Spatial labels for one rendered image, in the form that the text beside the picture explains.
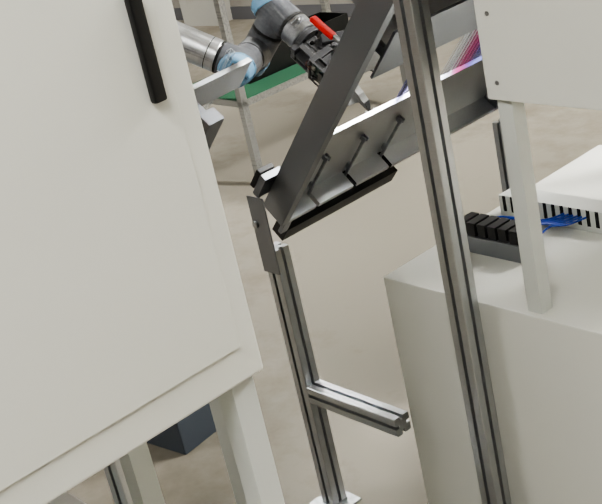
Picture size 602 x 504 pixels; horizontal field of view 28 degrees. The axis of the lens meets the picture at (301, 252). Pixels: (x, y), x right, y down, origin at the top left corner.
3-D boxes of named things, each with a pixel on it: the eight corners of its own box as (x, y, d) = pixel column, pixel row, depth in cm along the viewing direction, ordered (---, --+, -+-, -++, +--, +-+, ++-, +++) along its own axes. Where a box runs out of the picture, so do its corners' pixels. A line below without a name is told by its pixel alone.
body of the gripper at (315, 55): (325, 95, 268) (289, 61, 272) (354, 74, 271) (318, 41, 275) (326, 74, 261) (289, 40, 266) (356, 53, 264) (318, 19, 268)
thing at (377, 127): (282, 210, 249) (272, 199, 250) (488, 100, 286) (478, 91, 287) (310, 153, 234) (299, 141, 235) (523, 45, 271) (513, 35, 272)
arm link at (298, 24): (306, 29, 277) (306, 5, 269) (319, 41, 275) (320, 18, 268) (281, 46, 274) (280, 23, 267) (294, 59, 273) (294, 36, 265)
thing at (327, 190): (288, 223, 249) (266, 197, 251) (493, 112, 286) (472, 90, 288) (290, 219, 248) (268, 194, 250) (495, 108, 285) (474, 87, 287)
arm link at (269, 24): (263, 14, 281) (279, -17, 277) (294, 43, 278) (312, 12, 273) (241, 15, 275) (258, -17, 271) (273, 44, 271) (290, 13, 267)
